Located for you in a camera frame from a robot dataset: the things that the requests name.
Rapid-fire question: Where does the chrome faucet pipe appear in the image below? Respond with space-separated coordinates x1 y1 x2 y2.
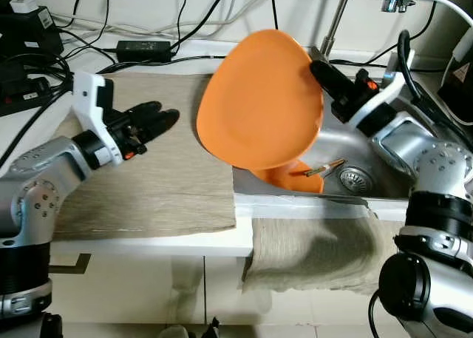
307 0 354 65

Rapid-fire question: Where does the black power strip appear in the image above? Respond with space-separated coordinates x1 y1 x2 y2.
0 57 75 117

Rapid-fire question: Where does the deep orange bowl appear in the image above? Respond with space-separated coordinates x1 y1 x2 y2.
251 159 326 196

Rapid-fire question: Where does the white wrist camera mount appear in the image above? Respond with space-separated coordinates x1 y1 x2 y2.
72 72 125 166
347 51 416 135

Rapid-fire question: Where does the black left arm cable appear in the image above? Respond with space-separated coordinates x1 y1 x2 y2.
0 79 78 169

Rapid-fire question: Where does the beige hanging towel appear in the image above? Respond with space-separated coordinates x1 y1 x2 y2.
242 218 404 294

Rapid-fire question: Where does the flat black power brick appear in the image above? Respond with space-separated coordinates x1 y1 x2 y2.
117 40 172 64

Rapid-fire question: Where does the dark cabinet handle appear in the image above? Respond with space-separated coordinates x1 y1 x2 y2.
47 253 92 276

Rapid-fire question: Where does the black labelled power adapter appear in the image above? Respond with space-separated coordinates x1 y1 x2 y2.
0 0 64 58

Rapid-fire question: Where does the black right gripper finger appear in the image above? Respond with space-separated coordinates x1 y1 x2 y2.
309 57 354 109

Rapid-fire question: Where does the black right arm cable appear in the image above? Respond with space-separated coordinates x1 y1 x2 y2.
395 30 473 150

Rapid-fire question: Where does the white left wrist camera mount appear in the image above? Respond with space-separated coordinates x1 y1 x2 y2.
72 72 125 166

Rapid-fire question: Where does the stainless steel sink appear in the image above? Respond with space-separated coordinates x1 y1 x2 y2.
233 53 473 202

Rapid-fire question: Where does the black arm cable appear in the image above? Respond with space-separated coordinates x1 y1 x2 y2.
0 79 78 169
395 30 473 150

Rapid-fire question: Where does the black appliance with warning sticker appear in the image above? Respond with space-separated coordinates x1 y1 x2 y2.
438 38 473 121

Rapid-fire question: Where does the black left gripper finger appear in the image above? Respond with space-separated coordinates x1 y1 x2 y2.
137 109 180 141
132 100 165 121

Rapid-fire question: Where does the metal sink drain strainer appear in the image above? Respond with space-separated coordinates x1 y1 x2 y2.
340 166 374 195

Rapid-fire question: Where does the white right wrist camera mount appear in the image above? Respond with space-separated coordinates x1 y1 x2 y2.
347 51 416 135

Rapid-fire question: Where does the white water hose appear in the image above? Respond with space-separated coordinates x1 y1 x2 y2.
414 0 473 28

